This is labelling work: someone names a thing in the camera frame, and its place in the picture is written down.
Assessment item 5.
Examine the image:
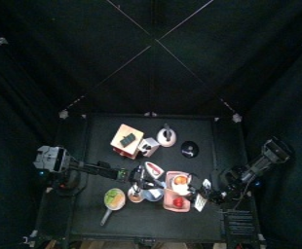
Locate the wooden toy stove box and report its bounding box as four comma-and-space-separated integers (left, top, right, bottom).
110, 124, 146, 160

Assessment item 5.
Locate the white block in bowl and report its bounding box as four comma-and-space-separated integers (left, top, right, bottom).
147, 189, 165, 199

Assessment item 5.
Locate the black round disc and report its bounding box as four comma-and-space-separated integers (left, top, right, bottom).
179, 140, 201, 160

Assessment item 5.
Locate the white printed card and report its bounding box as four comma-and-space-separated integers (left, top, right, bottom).
194, 194, 209, 213

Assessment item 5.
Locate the small white dish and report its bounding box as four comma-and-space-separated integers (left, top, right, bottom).
126, 185, 146, 204

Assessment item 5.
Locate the black toy grill plate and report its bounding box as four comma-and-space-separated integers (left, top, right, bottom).
119, 132, 138, 148

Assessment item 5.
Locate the red toy tomato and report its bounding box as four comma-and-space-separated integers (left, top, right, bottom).
173, 196, 186, 209

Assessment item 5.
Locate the small white toy appliance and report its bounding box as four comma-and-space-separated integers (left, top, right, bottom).
136, 137, 162, 158

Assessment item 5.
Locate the blue bowl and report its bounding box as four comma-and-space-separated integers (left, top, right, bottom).
142, 188, 167, 202

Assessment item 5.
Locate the pink rectangular tray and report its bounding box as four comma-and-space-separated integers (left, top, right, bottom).
163, 170, 193, 213

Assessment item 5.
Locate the white bowl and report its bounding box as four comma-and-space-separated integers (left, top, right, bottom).
171, 174, 194, 196

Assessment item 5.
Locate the green toy vegetable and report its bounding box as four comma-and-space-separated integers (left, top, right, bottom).
106, 190, 122, 206

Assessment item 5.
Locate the toy frying pan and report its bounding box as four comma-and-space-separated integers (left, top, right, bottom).
99, 188, 127, 227

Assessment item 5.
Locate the white red toy iron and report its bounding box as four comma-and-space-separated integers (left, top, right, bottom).
143, 160, 166, 180

